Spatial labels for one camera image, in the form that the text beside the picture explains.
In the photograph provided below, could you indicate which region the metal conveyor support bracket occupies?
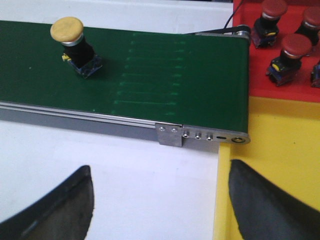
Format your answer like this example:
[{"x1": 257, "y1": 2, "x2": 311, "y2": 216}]
[{"x1": 155, "y1": 123, "x2": 183, "y2": 147}]

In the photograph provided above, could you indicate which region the red mushroom push button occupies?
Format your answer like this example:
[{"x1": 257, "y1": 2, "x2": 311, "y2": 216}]
[
  {"x1": 251, "y1": 0, "x2": 288, "y2": 48},
  {"x1": 295, "y1": 6, "x2": 320, "y2": 55},
  {"x1": 266, "y1": 33, "x2": 306, "y2": 87}
]

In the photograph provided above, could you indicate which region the aluminium conveyor frame rail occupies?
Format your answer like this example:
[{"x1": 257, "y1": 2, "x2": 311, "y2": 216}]
[{"x1": 0, "y1": 24, "x2": 252, "y2": 145}]

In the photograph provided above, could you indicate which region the red plastic tray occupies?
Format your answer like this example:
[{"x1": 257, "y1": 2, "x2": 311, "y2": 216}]
[{"x1": 233, "y1": 0, "x2": 320, "y2": 102}]

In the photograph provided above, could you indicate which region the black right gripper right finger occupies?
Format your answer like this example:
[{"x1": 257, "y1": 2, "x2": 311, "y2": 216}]
[{"x1": 228, "y1": 159, "x2": 320, "y2": 240}]

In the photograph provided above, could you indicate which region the yellow plastic tray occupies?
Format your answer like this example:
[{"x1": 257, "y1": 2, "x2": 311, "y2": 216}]
[{"x1": 213, "y1": 96, "x2": 320, "y2": 240}]

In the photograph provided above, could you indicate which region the yellow mushroom push button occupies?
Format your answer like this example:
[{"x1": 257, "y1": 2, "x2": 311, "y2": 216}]
[{"x1": 50, "y1": 16, "x2": 103, "y2": 79}]

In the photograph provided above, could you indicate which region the red black wire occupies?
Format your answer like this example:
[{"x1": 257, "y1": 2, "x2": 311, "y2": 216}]
[{"x1": 222, "y1": 0, "x2": 246, "y2": 29}]

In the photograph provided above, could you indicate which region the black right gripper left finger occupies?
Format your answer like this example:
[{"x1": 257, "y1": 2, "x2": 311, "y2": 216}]
[{"x1": 0, "y1": 165, "x2": 95, "y2": 240}]

